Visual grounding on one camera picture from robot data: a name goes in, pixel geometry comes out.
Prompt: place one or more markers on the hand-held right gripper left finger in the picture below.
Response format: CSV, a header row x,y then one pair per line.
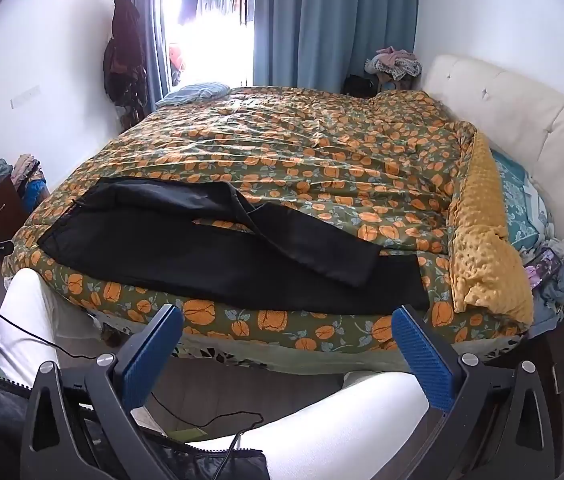
x,y
154,355

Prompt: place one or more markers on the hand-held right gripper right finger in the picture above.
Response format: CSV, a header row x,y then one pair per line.
x,y
422,360

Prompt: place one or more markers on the black pants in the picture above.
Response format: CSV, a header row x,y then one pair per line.
x,y
202,255

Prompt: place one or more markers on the person's left leg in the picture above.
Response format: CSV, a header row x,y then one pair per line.
x,y
27,320

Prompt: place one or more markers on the stack of folded clothes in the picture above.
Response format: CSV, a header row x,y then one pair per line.
x,y
29,180

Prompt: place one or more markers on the yellow dotted plush blanket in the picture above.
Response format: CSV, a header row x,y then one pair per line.
x,y
482,255

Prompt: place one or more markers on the heap of crumpled clothes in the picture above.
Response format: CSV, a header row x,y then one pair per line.
x,y
554,275

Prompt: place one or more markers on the orange floral green duvet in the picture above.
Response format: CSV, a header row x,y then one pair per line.
x,y
322,160

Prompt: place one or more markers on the dark hanging coats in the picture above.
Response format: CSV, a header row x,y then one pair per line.
x,y
124,50

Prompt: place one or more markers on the blue striped pillow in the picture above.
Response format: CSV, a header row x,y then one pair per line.
x,y
192,94

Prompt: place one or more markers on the blue curtain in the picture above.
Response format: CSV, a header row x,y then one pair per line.
x,y
144,35
332,25

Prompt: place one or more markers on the cream padded headboard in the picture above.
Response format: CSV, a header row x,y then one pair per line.
x,y
522,110

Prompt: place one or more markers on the black bag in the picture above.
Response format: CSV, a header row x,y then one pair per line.
x,y
359,85

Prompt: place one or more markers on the pile of pastel clothes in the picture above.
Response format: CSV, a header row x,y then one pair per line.
x,y
394,62

